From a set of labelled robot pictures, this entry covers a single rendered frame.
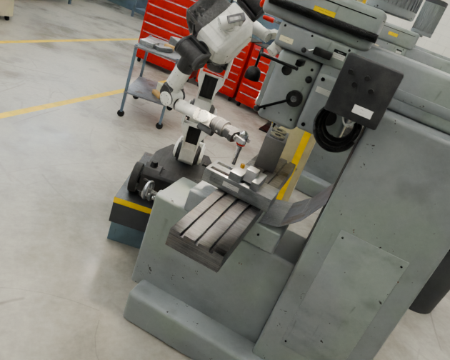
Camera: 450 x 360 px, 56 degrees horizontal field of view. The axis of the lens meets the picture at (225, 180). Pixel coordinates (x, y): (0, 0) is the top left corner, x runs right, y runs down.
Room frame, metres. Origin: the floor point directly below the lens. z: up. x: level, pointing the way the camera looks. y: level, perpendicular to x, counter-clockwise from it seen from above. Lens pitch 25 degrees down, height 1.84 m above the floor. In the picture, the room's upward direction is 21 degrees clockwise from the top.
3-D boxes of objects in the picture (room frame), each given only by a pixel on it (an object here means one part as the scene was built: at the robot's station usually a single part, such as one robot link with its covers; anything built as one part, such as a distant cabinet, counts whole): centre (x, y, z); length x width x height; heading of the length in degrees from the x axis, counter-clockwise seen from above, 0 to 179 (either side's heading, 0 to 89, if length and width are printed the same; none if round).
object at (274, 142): (2.35, -0.19, 1.04); 0.22 x 0.12 x 0.20; 175
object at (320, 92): (1.91, -0.32, 1.47); 0.24 x 0.19 x 0.26; 167
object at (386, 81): (1.57, -0.35, 1.62); 0.20 x 0.09 x 0.21; 77
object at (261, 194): (1.86, -0.08, 0.99); 0.35 x 0.15 x 0.11; 76
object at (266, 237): (1.96, -0.13, 0.80); 0.50 x 0.35 x 0.12; 77
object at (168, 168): (2.69, 0.30, 0.59); 0.64 x 0.52 x 0.33; 4
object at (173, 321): (1.90, -0.38, 0.10); 1.20 x 0.60 x 0.20; 77
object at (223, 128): (2.07, 0.07, 1.13); 0.13 x 0.12 x 0.10; 152
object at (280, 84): (1.96, -0.14, 1.47); 0.21 x 0.19 x 0.32; 167
